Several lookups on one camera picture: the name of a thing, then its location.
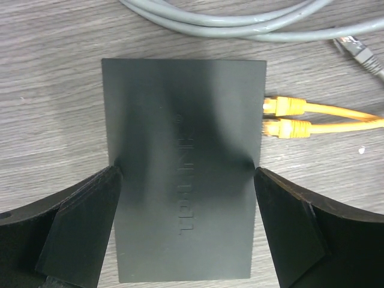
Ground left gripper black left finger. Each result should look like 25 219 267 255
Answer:
1 166 122 287

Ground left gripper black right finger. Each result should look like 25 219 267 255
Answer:
254 167 383 287

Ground black network switch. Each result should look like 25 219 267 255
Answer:
101 58 266 283

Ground grey ethernet cable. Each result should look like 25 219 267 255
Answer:
119 0 384 80

